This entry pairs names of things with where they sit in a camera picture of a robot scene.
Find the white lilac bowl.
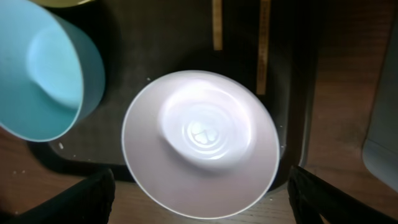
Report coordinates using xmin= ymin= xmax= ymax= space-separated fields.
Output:
xmin=121 ymin=70 xmax=280 ymax=220

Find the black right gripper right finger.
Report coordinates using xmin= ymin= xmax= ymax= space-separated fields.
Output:
xmin=287 ymin=166 xmax=395 ymax=224

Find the wooden chopstick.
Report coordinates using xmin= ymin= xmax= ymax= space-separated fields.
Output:
xmin=256 ymin=0 xmax=271 ymax=95
xmin=212 ymin=0 xmax=223 ymax=51

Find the grey dishwasher rack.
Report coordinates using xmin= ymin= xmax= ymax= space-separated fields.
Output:
xmin=363 ymin=19 xmax=397 ymax=191

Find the dark brown serving tray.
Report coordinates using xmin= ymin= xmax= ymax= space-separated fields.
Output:
xmin=28 ymin=0 xmax=322 ymax=192

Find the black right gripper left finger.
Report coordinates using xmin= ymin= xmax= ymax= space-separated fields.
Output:
xmin=9 ymin=169 xmax=116 ymax=224

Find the blue bowl with rice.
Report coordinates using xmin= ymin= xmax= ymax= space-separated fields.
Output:
xmin=1 ymin=0 xmax=106 ymax=142

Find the yellow plate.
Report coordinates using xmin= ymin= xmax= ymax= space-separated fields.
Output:
xmin=31 ymin=0 xmax=95 ymax=8

